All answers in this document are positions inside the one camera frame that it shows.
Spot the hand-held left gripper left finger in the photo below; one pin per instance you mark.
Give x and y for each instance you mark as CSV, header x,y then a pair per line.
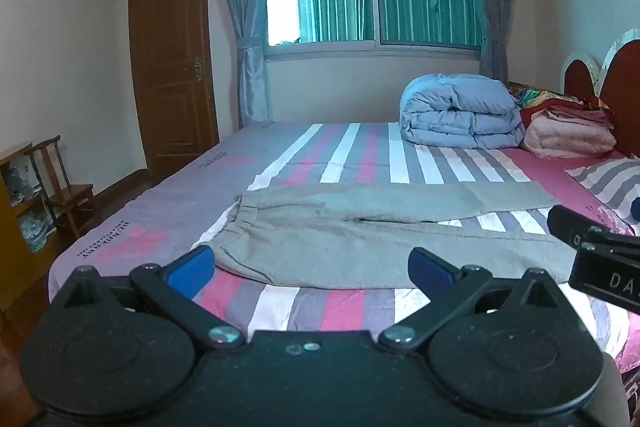
x,y
192,269

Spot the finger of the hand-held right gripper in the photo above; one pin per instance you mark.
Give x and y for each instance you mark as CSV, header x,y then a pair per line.
x,y
567,222

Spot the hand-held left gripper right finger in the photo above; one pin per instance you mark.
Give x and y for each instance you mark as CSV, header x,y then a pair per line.
x,y
431,269

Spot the grey pants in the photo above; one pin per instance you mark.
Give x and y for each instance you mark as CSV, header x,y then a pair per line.
x,y
325,237

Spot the striped pillow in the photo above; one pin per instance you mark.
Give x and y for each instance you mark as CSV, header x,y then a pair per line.
x,y
607,184

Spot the striped pink grey bed sheet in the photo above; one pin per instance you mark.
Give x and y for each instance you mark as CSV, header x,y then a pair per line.
x,y
210,202

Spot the folded pink quilt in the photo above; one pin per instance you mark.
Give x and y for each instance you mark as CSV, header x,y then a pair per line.
x,y
567,132

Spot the colourful patterned blanket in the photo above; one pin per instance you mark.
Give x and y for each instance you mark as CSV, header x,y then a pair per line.
x,y
537,99

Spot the red wooden headboard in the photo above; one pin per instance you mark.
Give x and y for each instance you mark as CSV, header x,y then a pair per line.
x,y
620,87

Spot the small wooden chair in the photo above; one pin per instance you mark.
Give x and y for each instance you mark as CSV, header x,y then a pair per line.
x,y
65,197

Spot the folded light blue duvet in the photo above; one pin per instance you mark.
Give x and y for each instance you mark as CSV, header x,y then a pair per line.
x,y
457,109

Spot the white crockery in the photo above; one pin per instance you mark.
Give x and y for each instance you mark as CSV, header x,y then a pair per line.
x,y
20,184
35,229

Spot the yellow wooden cabinet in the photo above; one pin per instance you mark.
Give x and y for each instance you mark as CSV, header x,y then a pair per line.
x,y
15,267

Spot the brown wooden door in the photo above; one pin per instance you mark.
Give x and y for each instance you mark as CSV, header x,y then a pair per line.
x,y
170,57

